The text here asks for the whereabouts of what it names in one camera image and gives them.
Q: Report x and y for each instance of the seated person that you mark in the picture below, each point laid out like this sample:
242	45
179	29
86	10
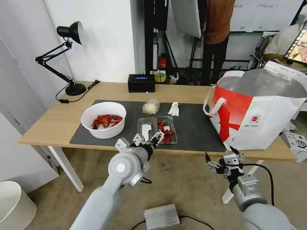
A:
280	43

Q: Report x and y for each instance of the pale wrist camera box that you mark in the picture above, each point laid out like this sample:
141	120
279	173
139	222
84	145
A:
138	140
230	159

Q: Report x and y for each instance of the white reflector panel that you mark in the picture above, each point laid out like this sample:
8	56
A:
187	16

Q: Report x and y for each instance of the yellow tape roll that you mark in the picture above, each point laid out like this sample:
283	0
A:
160	77

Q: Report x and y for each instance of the white printed carton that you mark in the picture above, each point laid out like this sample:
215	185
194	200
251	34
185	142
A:
298	146

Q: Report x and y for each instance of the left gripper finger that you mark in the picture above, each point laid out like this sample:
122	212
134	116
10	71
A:
157	136
161	140

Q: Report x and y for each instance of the black office chair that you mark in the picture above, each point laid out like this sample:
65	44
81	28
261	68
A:
257	52

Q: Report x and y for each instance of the red and white takeout bag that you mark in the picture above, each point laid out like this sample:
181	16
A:
259	119

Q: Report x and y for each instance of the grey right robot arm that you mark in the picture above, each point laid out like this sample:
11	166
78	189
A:
259	206

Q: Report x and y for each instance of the white cabinet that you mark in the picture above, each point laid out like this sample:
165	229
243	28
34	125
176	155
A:
21	119

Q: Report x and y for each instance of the white label in container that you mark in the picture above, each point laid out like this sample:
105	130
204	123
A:
145	130

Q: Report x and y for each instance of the black desk lamp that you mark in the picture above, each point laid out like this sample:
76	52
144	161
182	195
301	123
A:
72	31

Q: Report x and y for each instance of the white round bin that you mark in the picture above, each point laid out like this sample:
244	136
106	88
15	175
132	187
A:
14	208

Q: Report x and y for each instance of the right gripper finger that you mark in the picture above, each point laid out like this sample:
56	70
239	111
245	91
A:
212	165
235	151

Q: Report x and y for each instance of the red crayfish shells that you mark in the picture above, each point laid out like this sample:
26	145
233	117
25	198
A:
105	119

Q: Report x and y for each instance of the black metal shelf frame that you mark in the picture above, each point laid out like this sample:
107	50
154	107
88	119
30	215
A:
150	36

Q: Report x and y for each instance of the black tissue box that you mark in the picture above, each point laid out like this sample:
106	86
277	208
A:
141	83

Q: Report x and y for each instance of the crumpled white tissue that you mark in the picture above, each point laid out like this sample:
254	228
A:
174	109

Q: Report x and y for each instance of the silver power supply box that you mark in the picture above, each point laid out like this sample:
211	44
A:
162	216

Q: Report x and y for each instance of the red box on shelf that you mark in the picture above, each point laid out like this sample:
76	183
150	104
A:
163	62

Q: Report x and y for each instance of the standing person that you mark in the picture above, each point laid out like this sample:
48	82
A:
217	28

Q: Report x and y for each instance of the clear bag with white food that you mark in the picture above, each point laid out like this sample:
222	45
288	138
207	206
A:
151	107

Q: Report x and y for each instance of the clear plastic clamshell container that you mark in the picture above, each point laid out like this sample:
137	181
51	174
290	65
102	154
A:
173	134

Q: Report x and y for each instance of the dark grey table mat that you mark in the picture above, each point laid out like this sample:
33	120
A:
192	129

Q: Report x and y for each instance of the red fruit in container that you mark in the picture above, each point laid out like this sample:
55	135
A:
168	132

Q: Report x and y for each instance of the colourful screen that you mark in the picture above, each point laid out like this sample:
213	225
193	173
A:
297	48

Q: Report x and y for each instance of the white round bowl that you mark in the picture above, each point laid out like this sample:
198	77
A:
105	133

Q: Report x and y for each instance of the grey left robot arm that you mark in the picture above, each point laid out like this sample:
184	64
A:
115	182

